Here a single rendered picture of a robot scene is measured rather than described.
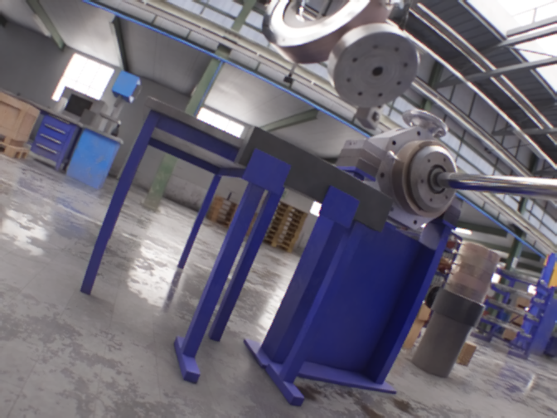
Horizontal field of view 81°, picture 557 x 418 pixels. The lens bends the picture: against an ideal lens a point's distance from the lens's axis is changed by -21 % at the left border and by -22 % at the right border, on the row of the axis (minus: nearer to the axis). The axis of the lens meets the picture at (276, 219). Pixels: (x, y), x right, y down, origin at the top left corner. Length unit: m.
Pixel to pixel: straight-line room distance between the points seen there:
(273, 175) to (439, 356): 2.27
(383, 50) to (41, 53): 13.78
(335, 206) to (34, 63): 13.35
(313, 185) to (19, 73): 13.40
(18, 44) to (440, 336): 14.16
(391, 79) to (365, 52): 0.10
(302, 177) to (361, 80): 0.64
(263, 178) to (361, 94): 0.59
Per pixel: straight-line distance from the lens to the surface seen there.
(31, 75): 14.20
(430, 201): 1.89
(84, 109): 11.69
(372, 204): 1.55
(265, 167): 1.35
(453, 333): 3.23
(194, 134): 1.71
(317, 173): 1.43
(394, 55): 0.84
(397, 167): 1.87
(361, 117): 0.96
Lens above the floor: 0.59
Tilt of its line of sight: 1 degrees up
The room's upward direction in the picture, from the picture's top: 23 degrees clockwise
